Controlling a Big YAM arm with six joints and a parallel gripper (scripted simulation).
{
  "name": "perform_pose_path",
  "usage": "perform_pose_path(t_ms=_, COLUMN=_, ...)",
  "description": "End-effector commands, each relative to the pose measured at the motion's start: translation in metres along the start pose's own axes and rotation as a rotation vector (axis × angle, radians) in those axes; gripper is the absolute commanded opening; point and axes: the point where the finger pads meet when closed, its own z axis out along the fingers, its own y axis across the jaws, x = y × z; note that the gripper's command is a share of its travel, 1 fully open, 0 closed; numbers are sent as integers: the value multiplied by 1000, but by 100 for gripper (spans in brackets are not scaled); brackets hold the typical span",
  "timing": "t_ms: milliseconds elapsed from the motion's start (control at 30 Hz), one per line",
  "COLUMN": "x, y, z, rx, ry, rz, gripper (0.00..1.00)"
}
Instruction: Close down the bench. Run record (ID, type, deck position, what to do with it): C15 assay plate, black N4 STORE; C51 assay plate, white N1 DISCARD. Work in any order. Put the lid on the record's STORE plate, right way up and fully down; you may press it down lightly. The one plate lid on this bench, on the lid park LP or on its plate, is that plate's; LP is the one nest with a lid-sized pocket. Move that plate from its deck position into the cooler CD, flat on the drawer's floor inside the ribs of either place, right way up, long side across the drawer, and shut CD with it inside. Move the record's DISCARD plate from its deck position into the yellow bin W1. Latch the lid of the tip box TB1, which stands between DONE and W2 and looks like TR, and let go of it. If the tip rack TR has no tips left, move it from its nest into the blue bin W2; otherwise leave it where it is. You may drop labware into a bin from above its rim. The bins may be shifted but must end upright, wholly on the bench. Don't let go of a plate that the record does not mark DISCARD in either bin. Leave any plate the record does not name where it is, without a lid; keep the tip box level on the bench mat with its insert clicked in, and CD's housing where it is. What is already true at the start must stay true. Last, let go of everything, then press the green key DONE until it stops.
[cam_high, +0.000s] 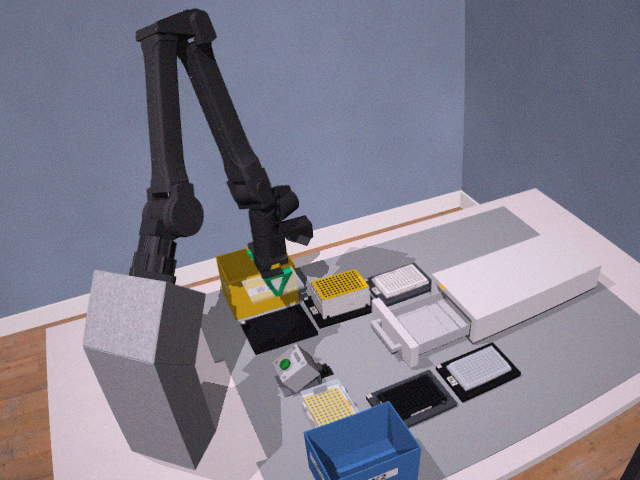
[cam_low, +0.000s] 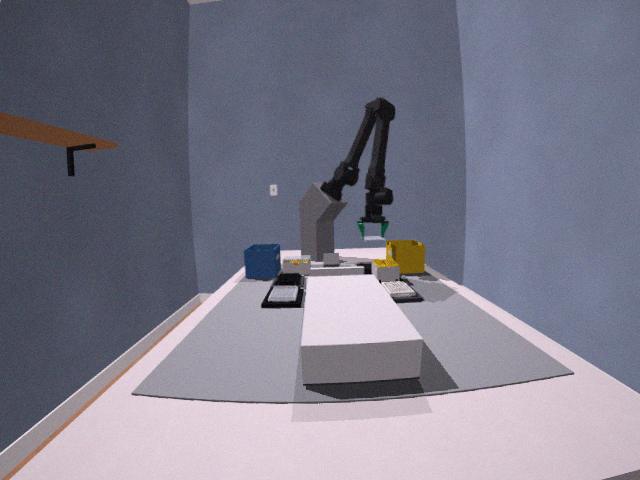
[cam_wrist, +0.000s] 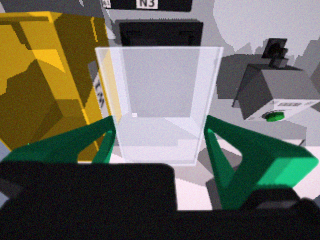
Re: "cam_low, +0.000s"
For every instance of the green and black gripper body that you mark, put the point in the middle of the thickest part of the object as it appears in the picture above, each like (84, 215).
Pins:
(369, 220)

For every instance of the blue bin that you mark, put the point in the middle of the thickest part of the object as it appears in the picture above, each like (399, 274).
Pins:
(262, 261)

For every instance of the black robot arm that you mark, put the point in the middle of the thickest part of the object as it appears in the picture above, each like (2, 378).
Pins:
(375, 113)

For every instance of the white assay plate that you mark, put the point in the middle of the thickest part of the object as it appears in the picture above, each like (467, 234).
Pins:
(280, 294)
(398, 289)

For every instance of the yellow bin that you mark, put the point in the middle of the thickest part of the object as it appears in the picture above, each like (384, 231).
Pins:
(408, 254)

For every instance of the grey bench mat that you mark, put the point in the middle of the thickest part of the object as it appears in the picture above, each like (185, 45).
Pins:
(240, 352)

